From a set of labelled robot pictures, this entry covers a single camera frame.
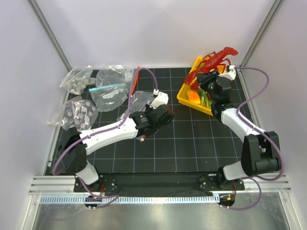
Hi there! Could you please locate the red toy lobster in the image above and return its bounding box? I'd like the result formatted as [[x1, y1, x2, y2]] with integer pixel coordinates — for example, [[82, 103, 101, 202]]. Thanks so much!
[[184, 47, 238, 90]]

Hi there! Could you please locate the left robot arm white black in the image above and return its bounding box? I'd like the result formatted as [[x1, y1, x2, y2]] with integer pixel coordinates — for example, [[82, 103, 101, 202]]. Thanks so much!
[[59, 104, 174, 192]]

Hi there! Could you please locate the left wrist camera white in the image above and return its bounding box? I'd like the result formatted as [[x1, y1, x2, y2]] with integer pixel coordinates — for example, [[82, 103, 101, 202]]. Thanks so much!
[[149, 90, 168, 109]]

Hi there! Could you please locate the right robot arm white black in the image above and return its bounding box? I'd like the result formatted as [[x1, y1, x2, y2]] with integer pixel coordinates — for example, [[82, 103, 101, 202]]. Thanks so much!
[[197, 70, 283, 190]]

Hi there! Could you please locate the yellow plastic tray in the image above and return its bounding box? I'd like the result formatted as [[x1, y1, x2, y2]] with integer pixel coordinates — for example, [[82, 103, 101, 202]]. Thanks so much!
[[177, 56, 216, 116]]

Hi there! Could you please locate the clear bag orange zipper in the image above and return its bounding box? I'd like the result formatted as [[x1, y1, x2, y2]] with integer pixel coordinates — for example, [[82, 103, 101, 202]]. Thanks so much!
[[116, 91, 155, 142], [124, 66, 140, 96]]

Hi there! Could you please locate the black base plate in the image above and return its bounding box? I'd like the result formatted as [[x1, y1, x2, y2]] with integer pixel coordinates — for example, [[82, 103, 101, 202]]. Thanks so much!
[[88, 172, 245, 197]]

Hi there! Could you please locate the black grid mat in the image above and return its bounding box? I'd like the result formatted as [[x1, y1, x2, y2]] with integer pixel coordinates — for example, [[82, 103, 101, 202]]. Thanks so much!
[[87, 68, 243, 173]]

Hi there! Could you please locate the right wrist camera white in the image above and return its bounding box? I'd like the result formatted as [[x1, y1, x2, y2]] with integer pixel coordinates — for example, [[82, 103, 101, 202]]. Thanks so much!
[[217, 65, 237, 81]]

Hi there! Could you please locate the toy green onion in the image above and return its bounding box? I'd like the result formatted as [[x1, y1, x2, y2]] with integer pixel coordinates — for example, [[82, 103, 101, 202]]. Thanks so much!
[[197, 89, 212, 109]]

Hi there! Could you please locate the bag of white pieces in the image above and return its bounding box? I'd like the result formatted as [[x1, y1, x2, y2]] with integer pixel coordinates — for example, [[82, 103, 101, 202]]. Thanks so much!
[[59, 66, 96, 95]]

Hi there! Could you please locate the slotted cable duct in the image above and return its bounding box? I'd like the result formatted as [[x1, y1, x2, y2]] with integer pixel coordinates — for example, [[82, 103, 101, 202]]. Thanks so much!
[[39, 194, 220, 205]]

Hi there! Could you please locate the bag of pink discs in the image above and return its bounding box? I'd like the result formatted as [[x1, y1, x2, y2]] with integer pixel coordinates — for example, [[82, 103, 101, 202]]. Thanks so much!
[[48, 96, 98, 131]]

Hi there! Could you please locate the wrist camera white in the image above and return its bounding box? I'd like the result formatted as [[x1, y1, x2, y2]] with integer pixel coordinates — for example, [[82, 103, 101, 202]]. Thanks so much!
[[149, 90, 168, 109], [217, 65, 237, 81]]

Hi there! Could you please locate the clear bag blue zipper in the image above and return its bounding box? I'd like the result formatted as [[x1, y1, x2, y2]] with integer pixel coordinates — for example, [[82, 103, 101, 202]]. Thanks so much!
[[89, 65, 134, 112]]

